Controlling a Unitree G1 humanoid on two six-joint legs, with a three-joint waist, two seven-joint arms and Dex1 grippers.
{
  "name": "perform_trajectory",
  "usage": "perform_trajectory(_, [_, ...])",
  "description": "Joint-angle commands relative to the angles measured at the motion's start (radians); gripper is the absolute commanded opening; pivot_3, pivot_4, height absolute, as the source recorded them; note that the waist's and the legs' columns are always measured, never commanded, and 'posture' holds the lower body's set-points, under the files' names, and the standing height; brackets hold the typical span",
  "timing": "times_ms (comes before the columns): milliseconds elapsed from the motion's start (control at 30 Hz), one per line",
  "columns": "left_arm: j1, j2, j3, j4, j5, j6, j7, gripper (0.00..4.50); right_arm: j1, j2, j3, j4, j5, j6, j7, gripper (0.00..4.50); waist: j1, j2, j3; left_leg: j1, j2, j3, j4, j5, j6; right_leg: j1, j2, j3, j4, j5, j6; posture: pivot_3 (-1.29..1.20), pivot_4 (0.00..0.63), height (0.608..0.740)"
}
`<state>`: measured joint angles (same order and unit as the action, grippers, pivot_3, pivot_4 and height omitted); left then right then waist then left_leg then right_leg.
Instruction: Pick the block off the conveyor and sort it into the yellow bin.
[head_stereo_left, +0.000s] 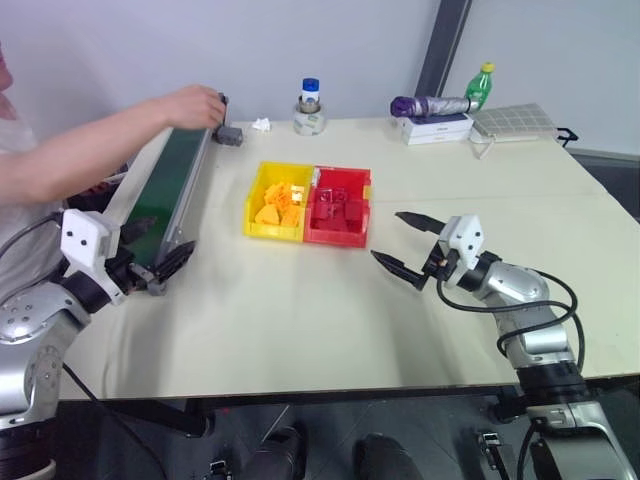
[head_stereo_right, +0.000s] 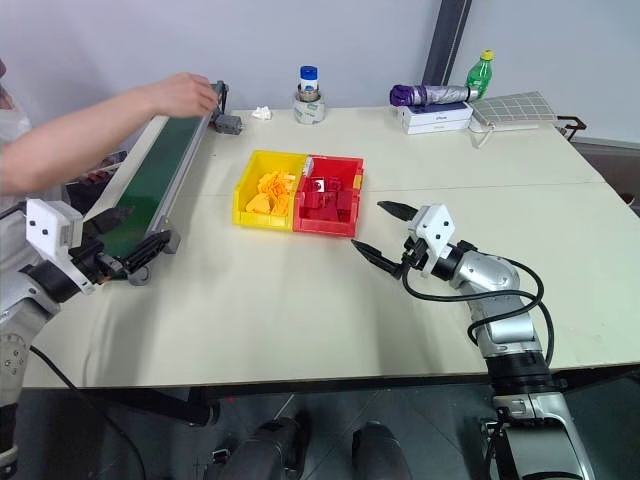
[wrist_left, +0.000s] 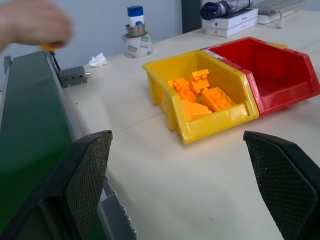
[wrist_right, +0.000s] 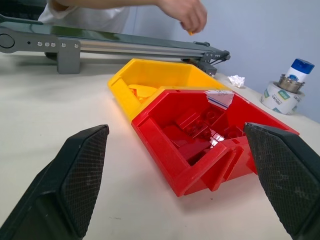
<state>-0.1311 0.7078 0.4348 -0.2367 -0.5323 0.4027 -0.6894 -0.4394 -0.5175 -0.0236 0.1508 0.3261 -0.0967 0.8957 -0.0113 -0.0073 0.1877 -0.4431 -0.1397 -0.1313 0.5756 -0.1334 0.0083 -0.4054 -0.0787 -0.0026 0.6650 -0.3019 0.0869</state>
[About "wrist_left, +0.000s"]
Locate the orange toy block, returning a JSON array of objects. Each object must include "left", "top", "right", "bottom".
[
  {"left": 201, "top": 86, "right": 236, "bottom": 113},
  {"left": 188, "top": 68, "right": 211, "bottom": 95},
  {"left": 167, "top": 77, "right": 197, "bottom": 103},
  {"left": 180, "top": 99, "right": 213, "bottom": 122}
]

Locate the green conveyor belt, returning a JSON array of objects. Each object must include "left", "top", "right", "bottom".
[{"left": 0, "top": 51, "right": 139, "bottom": 240}]

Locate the yellow plastic bin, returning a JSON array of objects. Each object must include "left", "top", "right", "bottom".
[{"left": 141, "top": 49, "right": 260, "bottom": 145}]

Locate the white Apple product box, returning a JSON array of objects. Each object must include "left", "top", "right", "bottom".
[
  {"left": 205, "top": 16, "right": 259, "bottom": 38},
  {"left": 201, "top": 8, "right": 259, "bottom": 29}
]

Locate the person's bare hand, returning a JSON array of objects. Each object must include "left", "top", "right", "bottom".
[{"left": 0, "top": 0, "right": 75, "bottom": 54}]

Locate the white bottle with blue cap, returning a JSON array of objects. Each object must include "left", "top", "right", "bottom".
[{"left": 126, "top": 5, "right": 145, "bottom": 28}]

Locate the yellow toy block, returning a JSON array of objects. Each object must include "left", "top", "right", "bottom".
[{"left": 40, "top": 43, "right": 61, "bottom": 52}]

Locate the white tape roll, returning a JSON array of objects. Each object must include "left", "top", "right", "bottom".
[{"left": 121, "top": 30, "right": 154, "bottom": 59}]

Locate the crumpled white tissue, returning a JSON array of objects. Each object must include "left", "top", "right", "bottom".
[{"left": 88, "top": 52, "right": 108, "bottom": 68}]

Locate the red plastic bin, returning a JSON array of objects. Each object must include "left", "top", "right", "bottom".
[{"left": 201, "top": 36, "right": 320, "bottom": 118}]

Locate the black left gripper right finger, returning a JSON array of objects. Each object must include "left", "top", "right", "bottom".
[{"left": 243, "top": 130, "right": 320, "bottom": 240}]

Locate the silver metal tape roll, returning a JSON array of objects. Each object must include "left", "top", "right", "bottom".
[{"left": 125, "top": 22, "right": 147, "bottom": 38}]

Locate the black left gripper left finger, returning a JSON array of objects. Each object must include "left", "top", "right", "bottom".
[{"left": 0, "top": 129, "right": 114, "bottom": 240}]

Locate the grey metal block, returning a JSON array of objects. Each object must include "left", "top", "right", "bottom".
[{"left": 58, "top": 65, "right": 91, "bottom": 89}]

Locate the dark vertical post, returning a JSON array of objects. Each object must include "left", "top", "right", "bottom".
[{"left": 181, "top": 0, "right": 203, "bottom": 35}]

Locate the white notebook with strap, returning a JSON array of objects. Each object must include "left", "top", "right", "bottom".
[{"left": 257, "top": 9, "right": 296, "bottom": 29}]

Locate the folded dark umbrella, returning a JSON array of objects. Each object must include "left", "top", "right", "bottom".
[{"left": 200, "top": 0, "right": 255, "bottom": 19}]

